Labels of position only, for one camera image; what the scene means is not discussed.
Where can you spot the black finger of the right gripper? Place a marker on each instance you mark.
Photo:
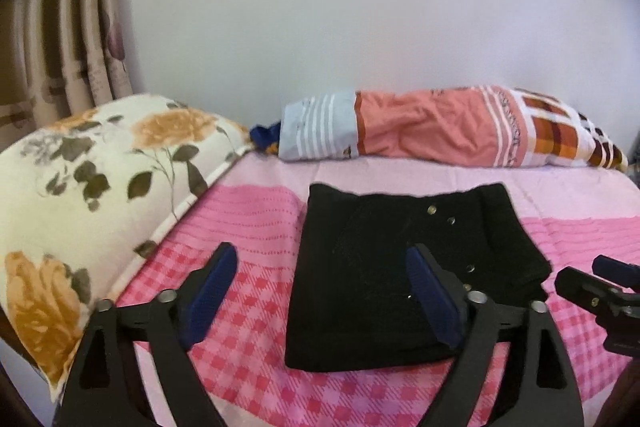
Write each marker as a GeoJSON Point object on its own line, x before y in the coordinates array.
{"type": "Point", "coordinates": [585, 291]}

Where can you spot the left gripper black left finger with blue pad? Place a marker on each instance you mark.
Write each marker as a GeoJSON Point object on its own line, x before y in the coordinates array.
{"type": "Point", "coordinates": [105, 387]}

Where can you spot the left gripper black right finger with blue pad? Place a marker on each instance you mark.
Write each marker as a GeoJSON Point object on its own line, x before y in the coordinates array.
{"type": "Point", "coordinates": [538, 386]}

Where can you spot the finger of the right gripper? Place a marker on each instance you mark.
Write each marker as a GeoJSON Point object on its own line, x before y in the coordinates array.
{"type": "Point", "coordinates": [621, 273]}

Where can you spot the black pants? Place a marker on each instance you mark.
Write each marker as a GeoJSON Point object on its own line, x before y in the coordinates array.
{"type": "Point", "coordinates": [351, 306]}

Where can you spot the floral cream pillow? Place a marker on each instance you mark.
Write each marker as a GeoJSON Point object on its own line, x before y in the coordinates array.
{"type": "Point", "coordinates": [86, 200]}

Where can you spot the salmon plaid bolster pillow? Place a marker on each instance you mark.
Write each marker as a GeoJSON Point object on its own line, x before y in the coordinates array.
{"type": "Point", "coordinates": [481, 126]}

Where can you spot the pink checkered bed sheet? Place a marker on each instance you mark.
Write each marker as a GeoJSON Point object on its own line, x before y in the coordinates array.
{"type": "Point", "coordinates": [572, 214]}

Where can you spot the striped floral curtain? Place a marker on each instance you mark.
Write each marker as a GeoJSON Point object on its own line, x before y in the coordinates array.
{"type": "Point", "coordinates": [58, 58]}

